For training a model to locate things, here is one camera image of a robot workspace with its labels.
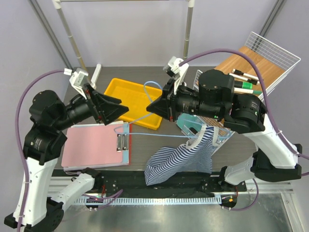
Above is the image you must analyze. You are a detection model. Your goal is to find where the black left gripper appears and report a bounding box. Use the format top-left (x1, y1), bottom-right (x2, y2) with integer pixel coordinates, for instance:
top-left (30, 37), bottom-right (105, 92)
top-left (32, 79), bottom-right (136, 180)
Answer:
top-left (53, 83), bottom-right (128, 131)

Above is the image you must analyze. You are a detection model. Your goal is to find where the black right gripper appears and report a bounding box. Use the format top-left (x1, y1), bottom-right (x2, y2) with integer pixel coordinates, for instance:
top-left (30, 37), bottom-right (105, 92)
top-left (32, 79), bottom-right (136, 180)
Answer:
top-left (147, 78), bottom-right (223, 123)

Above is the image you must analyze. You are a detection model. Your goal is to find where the light blue wire hanger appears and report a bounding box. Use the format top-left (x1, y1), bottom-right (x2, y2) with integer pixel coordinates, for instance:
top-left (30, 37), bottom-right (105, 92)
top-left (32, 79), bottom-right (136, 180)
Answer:
top-left (113, 81), bottom-right (232, 141)

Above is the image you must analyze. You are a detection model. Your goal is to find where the blue white striped tank top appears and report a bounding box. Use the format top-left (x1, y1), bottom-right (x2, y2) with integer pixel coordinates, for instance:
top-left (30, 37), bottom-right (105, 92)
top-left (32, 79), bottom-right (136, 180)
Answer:
top-left (144, 125), bottom-right (218, 186)

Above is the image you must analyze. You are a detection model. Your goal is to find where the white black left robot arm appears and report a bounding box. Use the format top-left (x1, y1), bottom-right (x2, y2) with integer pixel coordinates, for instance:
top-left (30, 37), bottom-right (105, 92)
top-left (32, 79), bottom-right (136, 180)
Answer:
top-left (4, 84), bottom-right (128, 232)

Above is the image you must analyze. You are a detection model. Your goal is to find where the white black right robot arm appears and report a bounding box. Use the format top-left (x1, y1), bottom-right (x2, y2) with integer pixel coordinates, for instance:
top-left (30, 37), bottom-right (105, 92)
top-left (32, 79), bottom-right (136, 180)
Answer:
top-left (146, 69), bottom-right (302, 191)

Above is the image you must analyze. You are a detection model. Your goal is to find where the yellow plastic tray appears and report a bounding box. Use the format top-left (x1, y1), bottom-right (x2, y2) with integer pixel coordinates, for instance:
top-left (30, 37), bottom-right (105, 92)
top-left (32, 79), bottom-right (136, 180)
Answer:
top-left (104, 78), bottom-right (162, 130)

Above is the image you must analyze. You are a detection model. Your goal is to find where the pink clipboard with papers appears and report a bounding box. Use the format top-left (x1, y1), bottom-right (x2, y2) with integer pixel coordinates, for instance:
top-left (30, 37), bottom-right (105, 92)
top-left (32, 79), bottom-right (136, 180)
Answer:
top-left (61, 121), bottom-right (131, 171)

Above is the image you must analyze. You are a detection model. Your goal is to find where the white marker green cap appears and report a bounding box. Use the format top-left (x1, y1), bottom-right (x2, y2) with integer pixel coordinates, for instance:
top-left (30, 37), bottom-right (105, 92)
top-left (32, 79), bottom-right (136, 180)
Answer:
top-left (234, 87), bottom-right (263, 95)

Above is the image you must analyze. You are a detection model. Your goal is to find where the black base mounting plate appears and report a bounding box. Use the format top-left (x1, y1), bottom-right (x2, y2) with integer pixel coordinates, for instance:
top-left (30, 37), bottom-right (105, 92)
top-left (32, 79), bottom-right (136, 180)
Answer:
top-left (52, 169), bottom-right (247, 195)

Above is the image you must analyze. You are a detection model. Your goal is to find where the green black highlighter marker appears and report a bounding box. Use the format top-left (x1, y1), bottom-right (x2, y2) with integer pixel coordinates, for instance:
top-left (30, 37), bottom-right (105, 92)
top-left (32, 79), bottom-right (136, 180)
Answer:
top-left (234, 81), bottom-right (253, 89)

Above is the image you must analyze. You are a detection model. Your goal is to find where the white marker black cap upper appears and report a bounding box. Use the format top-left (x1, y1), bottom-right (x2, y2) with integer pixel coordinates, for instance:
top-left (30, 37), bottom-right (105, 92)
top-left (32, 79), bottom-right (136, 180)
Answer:
top-left (232, 69), bottom-right (259, 81)

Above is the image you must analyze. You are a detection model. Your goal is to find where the white marker black cap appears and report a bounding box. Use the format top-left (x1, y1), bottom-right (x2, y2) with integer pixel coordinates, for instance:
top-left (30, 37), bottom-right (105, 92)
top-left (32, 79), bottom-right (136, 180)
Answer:
top-left (228, 73), bottom-right (260, 85)
top-left (232, 69), bottom-right (259, 81)

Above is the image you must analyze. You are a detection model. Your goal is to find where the white marker black cap lower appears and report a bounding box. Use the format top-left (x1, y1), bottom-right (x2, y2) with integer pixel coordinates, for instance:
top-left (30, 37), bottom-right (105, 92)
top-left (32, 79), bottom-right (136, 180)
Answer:
top-left (228, 73), bottom-right (260, 85)

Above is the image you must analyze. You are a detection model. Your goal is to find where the metal clothes rack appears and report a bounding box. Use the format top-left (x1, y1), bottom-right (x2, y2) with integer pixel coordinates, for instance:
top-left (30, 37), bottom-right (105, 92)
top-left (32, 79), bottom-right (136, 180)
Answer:
top-left (53, 0), bottom-right (191, 84)

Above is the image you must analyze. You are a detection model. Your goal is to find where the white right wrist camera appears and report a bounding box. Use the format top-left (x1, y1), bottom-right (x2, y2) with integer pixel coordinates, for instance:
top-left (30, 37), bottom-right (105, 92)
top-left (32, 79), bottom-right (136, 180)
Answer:
top-left (163, 56), bottom-right (189, 95)

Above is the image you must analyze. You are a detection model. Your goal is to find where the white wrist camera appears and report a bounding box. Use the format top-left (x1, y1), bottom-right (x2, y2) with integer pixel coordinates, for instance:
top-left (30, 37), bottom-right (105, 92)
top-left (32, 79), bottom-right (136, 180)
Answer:
top-left (63, 68), bottom-right (90, 99)
top-left (163, 56), bottom-right (189, 95)

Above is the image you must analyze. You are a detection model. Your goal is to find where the teal box with handle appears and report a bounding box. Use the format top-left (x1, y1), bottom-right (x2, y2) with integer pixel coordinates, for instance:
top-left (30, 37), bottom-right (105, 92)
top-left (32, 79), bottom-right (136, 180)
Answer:
top-left (176, 114), bottom-right (204, 138)

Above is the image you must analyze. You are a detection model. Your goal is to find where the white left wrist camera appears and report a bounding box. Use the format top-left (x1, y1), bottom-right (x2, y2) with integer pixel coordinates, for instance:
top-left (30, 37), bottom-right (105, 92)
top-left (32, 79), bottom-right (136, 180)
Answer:
top-left (63, 68), bottom-right (90, 99)

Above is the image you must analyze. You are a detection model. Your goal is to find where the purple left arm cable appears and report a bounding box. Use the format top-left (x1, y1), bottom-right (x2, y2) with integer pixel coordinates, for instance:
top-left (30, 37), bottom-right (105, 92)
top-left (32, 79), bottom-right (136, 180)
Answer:
top-left (14, 69), bottom-right (124, 232)

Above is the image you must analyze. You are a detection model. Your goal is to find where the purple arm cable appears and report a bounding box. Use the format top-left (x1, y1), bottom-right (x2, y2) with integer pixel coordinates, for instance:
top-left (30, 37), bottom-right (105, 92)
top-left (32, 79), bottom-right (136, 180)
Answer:
top-left (180, 47), bottom-right (309, 211)
top-left (14, 69), bottom-right (124, 232)

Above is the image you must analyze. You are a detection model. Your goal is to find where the white wire shelf rack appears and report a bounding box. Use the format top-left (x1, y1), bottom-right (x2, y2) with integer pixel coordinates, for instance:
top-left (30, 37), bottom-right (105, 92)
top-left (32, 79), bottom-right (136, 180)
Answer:
top-left (181, 31), bottom-right (301, 155)

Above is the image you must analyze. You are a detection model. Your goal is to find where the white slotted cable duct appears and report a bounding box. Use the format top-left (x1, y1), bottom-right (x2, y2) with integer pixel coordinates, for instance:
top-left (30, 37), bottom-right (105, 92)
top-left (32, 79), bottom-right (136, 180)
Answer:
top-left (73, 195), bottom-right (222, 206)

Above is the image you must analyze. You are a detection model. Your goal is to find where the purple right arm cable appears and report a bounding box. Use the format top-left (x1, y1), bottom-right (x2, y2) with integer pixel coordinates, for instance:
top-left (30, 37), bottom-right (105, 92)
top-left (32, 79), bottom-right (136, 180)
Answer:
top-left (180, 47), bottom-right (309, 211)

